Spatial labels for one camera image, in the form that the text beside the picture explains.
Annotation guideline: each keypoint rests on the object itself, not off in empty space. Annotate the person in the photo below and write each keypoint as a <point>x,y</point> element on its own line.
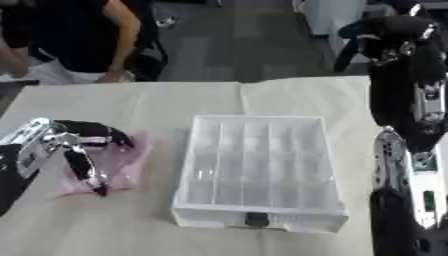
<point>64,36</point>

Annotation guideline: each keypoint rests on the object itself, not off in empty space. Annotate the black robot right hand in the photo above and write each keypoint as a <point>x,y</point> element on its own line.
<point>402,76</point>

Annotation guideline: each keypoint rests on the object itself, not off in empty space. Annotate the pink plastic bag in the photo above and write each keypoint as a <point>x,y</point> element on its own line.
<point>125,160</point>

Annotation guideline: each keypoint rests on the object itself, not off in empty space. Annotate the person's forearm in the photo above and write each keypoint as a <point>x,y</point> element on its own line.
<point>127,36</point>

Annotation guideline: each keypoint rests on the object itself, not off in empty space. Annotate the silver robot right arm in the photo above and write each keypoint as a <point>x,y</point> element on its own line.
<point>429,190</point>

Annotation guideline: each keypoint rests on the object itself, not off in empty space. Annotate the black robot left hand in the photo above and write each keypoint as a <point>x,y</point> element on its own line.
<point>93,128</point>

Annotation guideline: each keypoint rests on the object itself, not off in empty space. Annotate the white cabinet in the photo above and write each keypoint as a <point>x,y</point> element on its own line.
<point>335,20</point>

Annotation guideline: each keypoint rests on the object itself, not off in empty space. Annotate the person's hand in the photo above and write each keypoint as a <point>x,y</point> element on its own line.
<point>109,79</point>

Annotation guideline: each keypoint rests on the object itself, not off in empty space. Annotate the pale drawer with compartments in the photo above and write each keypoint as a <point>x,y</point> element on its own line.
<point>259,166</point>

